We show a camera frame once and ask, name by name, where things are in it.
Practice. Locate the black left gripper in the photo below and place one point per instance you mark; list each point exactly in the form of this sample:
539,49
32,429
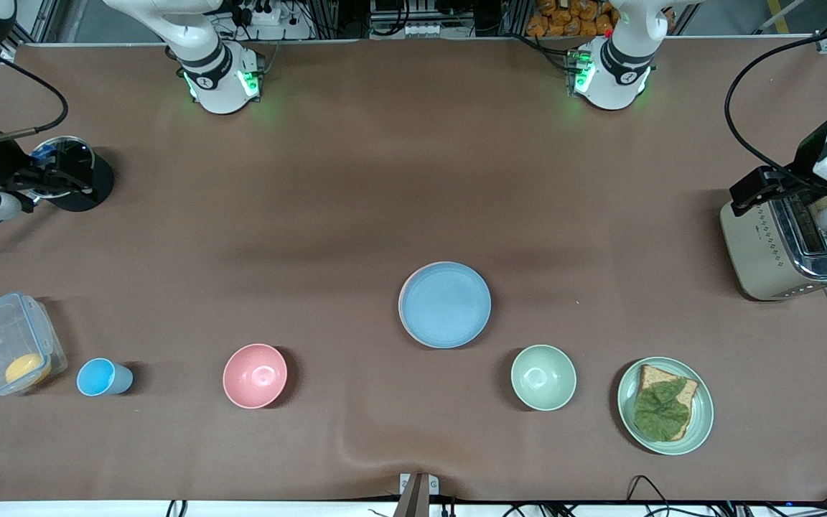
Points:
806,164

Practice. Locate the blue plate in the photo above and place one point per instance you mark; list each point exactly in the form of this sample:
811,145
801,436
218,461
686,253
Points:
446,305

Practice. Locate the pink plate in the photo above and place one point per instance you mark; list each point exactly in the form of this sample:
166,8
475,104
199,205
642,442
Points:
400,309

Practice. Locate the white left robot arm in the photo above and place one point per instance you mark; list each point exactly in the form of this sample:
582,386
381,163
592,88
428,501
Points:
618,72

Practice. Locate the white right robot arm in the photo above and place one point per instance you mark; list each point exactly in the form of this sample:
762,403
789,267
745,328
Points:
216,79

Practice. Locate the glass lid with blue knob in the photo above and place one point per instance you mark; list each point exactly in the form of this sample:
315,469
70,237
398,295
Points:
72,152

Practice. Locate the beige chrome toaster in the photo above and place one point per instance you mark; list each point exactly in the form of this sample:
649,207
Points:
758,251

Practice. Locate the yellow round food piece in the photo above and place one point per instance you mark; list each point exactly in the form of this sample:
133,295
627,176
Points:
27,370

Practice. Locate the blue cup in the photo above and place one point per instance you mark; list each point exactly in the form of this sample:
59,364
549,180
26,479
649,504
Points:
101,378

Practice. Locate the brown bread slice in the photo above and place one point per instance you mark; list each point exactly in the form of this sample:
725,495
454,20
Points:
649,377

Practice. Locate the green plate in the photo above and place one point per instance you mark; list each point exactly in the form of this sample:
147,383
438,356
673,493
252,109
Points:
701,420

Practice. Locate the green lettuce leaf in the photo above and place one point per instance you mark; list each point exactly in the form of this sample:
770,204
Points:
661,413

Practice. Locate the bag of orange buns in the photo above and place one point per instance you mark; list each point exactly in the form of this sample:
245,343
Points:
571,18

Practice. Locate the white power strip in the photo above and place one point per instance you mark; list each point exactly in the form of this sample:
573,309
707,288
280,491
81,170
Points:
263,14

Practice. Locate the pink bowl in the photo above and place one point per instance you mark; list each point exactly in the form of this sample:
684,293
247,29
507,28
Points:
255,376

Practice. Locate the green bowl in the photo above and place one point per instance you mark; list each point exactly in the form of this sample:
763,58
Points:
543,378

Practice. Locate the brown table mat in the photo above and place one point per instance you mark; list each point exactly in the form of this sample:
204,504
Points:
385,179

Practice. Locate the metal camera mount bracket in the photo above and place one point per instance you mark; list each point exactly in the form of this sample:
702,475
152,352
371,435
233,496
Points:
417,495

